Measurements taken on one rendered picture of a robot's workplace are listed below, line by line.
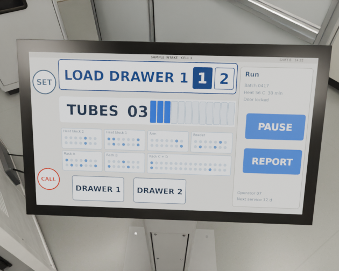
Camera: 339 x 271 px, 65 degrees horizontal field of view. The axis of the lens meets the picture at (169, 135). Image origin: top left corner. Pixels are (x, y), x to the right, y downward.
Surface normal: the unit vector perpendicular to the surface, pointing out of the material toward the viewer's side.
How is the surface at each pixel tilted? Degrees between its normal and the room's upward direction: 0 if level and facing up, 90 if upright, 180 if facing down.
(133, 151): 50
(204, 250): 5
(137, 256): 5
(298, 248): 1
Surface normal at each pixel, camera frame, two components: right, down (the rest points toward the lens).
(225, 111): -0.03, 0.14
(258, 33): -0.83, 0.42
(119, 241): 0.00, -0.66
